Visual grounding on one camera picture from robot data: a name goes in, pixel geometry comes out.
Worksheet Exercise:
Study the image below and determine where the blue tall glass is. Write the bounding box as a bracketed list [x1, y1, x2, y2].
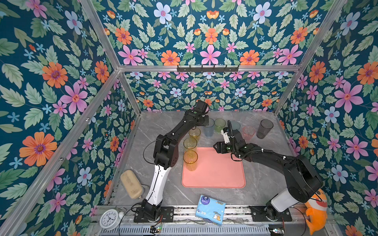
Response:
[203, 118, 215, 138]

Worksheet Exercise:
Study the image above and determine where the light green tall glass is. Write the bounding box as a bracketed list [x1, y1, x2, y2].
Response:
[183, 137, 197, 152]

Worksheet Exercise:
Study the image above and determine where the pink plastic tray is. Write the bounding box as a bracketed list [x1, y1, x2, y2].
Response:
[182, 147, 246, 188]

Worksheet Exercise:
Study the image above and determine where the yellow tall glass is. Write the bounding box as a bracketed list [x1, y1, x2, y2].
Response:
[183, 150, 198, 171]

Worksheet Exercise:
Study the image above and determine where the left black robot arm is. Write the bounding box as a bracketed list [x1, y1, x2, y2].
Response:
[141, 100, 209, 221]

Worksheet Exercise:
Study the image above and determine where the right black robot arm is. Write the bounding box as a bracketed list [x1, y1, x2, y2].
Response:
[213, 120, 323, 221]

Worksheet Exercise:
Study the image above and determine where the short amber glass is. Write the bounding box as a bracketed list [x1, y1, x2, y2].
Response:
[189, 127, 201, 142]

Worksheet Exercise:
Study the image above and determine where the short pink glass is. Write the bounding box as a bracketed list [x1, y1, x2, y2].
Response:
[242, 126, 256, 142]

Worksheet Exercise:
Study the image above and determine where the teal tall glass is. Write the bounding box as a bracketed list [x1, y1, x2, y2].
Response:
[230, 121, 241, 130]

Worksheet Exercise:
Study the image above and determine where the short green glass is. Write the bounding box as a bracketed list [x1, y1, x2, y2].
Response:
[214, 118, 226, 133]

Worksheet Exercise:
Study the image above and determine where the grey smoke tall glass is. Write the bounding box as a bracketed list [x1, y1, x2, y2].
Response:
[257, 119, 274, 139]

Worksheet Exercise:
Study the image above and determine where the blue tissue pack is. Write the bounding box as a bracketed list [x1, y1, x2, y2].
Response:
[195, 195, 226, 226]

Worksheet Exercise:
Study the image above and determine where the white vent grille strip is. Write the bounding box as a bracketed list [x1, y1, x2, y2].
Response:
[99, 224, 271, 236]

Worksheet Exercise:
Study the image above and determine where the beige sponge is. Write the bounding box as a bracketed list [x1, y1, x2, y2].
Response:
[120, 170, 144, 200]

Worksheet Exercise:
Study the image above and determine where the orange shark plush toy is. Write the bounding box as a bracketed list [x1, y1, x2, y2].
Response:
[305, 189, 327, 236]

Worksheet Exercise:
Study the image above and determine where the white alarm clock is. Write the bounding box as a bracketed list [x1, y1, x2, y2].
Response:
[99, 209, 125, 231]

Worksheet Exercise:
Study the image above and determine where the black hook rail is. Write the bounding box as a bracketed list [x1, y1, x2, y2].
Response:
[176, 65, 239, 73]

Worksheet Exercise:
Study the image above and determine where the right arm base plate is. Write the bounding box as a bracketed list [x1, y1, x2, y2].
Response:
[248, 206, 292, 222]

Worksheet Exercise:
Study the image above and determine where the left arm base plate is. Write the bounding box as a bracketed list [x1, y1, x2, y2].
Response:
[133, 206, 175, 223]

